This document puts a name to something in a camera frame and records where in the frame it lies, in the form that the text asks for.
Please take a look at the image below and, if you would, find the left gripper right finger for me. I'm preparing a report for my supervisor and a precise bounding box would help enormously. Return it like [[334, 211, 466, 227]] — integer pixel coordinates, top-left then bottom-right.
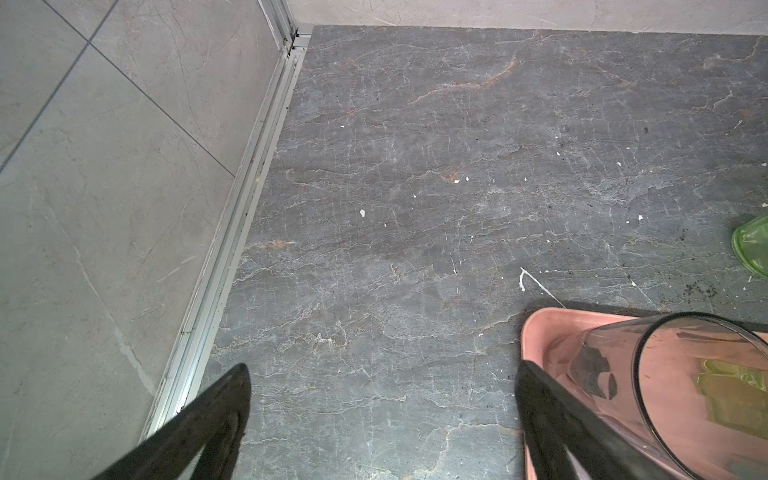
[[515, 360, 674, 479]]

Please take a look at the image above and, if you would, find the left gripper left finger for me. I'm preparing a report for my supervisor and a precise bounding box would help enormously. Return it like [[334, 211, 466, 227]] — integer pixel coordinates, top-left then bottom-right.
[[96, 363, 251, 479]]

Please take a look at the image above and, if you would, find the dark grey tall glass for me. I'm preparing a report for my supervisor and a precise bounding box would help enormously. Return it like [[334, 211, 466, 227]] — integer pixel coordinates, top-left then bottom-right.
[[542, 311, 768, 480]]

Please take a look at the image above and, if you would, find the green short glass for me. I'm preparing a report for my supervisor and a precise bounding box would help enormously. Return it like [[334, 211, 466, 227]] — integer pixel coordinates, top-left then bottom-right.
[[731, 214, 768, 279]]

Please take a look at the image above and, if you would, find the green tall glass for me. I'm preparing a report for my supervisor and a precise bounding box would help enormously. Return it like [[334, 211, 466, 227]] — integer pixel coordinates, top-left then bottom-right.
[[695, 359, 767, 440]]

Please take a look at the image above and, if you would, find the pink plastic tray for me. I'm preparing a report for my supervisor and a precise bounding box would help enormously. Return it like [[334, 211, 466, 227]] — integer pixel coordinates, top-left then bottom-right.
[[515, 308, 767, 479]]

